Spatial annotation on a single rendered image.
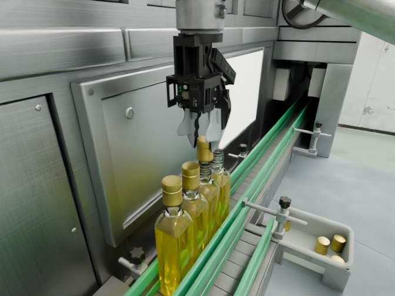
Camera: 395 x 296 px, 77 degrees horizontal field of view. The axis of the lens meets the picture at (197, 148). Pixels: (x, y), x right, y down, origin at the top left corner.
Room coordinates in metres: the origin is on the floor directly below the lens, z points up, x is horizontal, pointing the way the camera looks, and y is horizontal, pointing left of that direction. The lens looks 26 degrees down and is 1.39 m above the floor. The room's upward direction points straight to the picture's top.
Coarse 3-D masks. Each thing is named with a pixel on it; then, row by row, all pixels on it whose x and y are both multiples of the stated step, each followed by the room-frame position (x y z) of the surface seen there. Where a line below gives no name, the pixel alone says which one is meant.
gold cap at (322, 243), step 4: (320, 240) 0.55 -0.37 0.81; (324, 240) 0.55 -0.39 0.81; (328, 240) 0.55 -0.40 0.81; (316, 244) 0.55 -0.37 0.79; (320, 244) 0.54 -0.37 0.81; (324, 244) 0.53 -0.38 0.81; (328, 244) 0.53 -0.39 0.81; (316, 248) 0.54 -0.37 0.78; (320, 248) 0.53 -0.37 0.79; (324, 248) 0.53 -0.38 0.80; (316, 252) 0.54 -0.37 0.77; (320, 252) 0.53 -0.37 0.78; (324, 252) 0.53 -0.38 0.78
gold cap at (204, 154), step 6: (198, 138) 0.45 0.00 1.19; (204, 138) 0.45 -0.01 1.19; (198, 144) 0.44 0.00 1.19; (204, 144) 0.43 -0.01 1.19; (198, 150) 0.44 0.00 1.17; (204, 150) 0.43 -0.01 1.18; (210, 150) 0.44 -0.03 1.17; (198, 156) 0.44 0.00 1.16; (204, 156) 0.43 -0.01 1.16; (210, 156) 0.44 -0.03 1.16
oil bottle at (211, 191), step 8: (200, 184) 0.44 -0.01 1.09; (208, 184) 0.44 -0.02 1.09; (216, 184) 0.45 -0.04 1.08; (200, 192) 0.43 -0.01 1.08; (208, 192) 0.42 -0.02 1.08; (216, 192) 0.44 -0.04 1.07; (208, 200) 0.42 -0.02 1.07; (216, 200) 0.44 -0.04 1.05; (216, 208) 0.44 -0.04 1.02; (216, 216) 0.44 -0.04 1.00; (208, 224) 0.41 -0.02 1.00; (216, 224) 0.45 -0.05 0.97; (208, 232) 0.41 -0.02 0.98; (208, 240) 0.42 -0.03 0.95
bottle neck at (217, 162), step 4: (216, 152) 0.51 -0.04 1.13; (220, 152) 0.49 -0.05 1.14; (216, 156) 0.49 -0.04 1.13; (220, 156) 0.49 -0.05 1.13; (212, 160) 0.49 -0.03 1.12; (216, 160) 0.49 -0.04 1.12; (220, 160) 0.49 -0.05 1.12; (212, 164) 0.49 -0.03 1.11; (216, 164) 0.49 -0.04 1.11; (220, 164) 0.49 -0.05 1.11; (212, 168) 0.49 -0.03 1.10; (216, 168) 0.49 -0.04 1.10; (220, 168) 0.49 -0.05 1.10
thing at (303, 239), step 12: (300, 216) 0.64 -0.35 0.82; (312, 216) 0.62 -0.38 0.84; (300, 228) 0.63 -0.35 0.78; (312, 228) 0.62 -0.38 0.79; (324, 228) 0.60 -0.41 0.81; (336, 228) 0.58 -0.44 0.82; (348, 228) 0.57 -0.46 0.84; (288, 240) 0.59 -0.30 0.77; (300, 240) 0.59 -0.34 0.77; (312, 240) 0.59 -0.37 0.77; (348, 240) 0.53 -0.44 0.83; (312, 252) 0.48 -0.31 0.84; (348, 252) 0.48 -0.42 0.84; (336, 264) 0.44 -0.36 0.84; (348, 264) 0.44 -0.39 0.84
